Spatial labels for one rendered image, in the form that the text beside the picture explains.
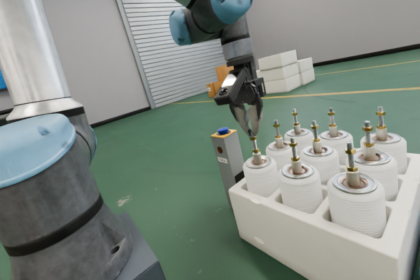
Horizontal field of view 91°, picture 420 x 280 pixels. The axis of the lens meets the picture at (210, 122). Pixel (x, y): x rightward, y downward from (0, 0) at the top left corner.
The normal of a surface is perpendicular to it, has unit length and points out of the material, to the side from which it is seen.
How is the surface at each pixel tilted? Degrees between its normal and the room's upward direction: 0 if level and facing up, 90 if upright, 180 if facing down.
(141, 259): 0
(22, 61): 90
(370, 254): 90
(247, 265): 0
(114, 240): 90
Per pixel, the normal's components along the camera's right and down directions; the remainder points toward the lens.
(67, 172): 0.92, -0.15
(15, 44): 0.39, 0.12
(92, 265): 0.66, -0.33
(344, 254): -0.74, 0.33
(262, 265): -0.25, -0.94
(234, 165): 0.63, 0.03
